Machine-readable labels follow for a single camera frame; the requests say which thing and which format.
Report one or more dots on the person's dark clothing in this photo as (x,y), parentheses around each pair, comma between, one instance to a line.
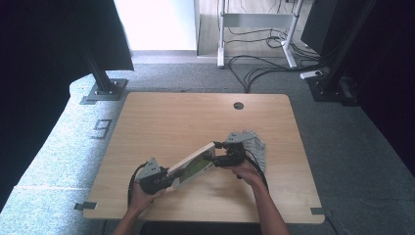
(199,229)

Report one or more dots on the large black curtain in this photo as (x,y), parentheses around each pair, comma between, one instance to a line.
(36,81)

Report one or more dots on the white caterpillar picture book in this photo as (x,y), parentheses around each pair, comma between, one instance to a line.
(195,163)

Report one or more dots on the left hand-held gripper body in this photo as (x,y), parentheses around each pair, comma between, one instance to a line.
(153,178)

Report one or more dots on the person's right hand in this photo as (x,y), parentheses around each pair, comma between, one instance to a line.
(248,174)

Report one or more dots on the black slanted stand post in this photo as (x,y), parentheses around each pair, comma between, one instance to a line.
(345,45)

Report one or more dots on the grey tape strip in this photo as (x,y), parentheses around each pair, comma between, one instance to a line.
(317,211)
(85,206)

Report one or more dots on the white desk frame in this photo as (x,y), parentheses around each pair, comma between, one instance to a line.
(254,20)

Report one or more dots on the grey metal base plate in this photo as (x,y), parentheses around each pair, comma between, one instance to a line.
(112,89)

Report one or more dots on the black curtain with stand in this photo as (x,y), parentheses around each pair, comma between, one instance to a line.
(391,81)

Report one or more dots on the person's left hand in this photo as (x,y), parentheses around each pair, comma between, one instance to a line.
(142,199)

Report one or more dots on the black stand base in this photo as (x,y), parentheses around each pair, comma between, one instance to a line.
(329,93)

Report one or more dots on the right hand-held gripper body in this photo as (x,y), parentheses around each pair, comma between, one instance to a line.
(236,153)

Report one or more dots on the white power strip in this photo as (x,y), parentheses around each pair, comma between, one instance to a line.
(311,74)

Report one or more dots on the black metal stand post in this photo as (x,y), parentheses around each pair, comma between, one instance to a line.
(99,75)

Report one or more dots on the white panel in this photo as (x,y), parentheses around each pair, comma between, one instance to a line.
(156,23)

